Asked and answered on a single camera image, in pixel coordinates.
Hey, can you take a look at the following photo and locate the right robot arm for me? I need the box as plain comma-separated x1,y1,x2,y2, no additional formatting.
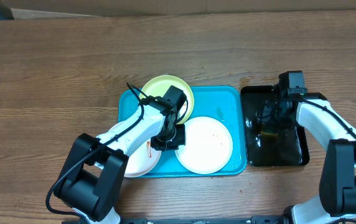
256,71,356,223

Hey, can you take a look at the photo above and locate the black rectangular water tray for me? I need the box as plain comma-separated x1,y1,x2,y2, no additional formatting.
240,85,309,167

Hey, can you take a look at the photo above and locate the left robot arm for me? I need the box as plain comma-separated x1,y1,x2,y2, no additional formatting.
45,86,187,223

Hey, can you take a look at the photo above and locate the white round plate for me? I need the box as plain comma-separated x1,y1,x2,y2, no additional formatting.
176,116,233,175

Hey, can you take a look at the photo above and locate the white plate with red stain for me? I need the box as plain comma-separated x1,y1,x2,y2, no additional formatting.
108,121,161,178

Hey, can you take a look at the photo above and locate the blue plastic tray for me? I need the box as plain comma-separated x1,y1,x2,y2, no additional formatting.
118,85,248,179

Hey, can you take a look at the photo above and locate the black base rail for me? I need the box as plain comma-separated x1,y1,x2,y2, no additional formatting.
121,215,291,224

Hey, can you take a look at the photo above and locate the green yellow sponge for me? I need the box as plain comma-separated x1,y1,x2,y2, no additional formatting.
260,128,278,136

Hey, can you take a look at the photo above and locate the yellow-green rimmed plate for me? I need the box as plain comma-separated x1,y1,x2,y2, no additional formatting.
142,75,194,124

